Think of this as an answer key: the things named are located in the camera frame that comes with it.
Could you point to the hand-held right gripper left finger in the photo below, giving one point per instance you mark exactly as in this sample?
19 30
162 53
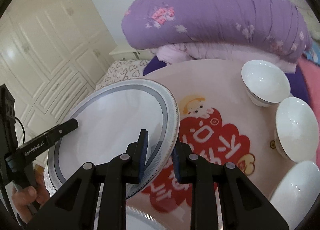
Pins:
143 155

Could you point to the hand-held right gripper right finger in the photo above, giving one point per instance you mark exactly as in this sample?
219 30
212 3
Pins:
175 165

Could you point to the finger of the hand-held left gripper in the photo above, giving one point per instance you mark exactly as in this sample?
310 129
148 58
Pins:
63 130

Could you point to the white plate with grey rim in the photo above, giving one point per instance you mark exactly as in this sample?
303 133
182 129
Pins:
140 222
112 120
51 167

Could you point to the white porcelain bowl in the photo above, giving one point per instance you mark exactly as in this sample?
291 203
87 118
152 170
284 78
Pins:
295 195
265 82
297 127

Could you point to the person's left hand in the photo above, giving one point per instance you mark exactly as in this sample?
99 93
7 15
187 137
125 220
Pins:
25 202

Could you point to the cream panelled wardrobe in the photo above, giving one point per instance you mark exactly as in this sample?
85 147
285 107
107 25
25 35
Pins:
50 45

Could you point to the cream nightstand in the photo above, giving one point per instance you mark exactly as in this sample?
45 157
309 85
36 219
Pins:
125 54

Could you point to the light pink quilt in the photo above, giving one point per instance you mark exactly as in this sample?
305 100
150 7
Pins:
200 50

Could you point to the purple floral quilt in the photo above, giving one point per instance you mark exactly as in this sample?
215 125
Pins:
212 15

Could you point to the pink blanket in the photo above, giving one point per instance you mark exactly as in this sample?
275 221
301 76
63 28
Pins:
310 75

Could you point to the blue printed pillow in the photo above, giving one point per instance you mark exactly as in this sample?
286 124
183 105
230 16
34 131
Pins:
312 55

